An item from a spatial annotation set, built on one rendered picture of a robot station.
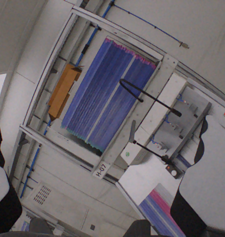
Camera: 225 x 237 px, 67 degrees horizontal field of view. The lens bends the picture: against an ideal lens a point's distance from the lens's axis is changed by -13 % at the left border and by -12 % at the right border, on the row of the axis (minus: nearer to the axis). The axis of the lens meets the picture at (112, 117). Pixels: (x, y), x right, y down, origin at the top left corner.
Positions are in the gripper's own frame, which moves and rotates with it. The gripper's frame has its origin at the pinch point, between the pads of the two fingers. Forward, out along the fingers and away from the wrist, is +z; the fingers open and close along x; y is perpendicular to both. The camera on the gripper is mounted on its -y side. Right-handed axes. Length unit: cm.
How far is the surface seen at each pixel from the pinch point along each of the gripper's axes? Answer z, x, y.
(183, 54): 212, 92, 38
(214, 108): 55, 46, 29
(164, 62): 74, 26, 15
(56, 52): 87, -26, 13
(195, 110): 55, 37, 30
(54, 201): 90, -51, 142
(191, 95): 60, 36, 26
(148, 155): 62, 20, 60
